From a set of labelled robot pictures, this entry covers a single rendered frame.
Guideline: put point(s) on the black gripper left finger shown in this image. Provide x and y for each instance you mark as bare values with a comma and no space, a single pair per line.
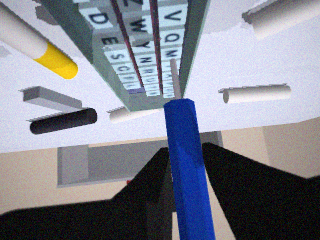
142,210

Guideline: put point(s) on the blue stylus with grey tip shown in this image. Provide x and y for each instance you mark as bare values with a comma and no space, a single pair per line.
192,201

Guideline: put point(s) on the grey keyboard with white letter keys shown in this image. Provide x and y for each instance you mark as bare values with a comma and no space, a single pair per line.
129,43

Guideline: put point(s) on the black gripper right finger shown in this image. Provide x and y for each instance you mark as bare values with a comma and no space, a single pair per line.
261,202

